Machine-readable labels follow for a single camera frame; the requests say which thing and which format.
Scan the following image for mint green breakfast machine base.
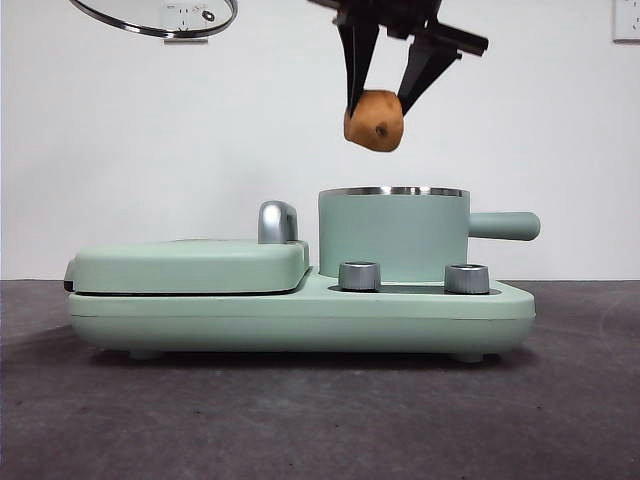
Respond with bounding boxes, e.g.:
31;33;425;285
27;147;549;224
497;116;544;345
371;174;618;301
67;264;536;362

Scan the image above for glass pot lid green knob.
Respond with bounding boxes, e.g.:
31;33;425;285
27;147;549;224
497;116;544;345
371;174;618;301
69;0;239;40

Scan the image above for white wall socket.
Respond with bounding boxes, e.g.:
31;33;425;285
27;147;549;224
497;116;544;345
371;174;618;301
613;0;640;44
162;0;209;45

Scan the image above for mint green saucepan with handle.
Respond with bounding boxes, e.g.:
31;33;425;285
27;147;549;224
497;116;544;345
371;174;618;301
317;184;542;280

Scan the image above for silver control knob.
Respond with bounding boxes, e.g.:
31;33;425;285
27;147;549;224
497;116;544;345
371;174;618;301
337;260;382;292
443;263;490;295

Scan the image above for mint green griddle cover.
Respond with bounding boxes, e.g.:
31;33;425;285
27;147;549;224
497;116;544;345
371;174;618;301
63;238;311;296

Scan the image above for silver griddle cover handle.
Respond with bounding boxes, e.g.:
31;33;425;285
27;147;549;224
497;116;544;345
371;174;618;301
257;200;302;246

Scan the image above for brown potato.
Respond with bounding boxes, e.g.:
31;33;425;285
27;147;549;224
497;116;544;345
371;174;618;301
342;88;405;151

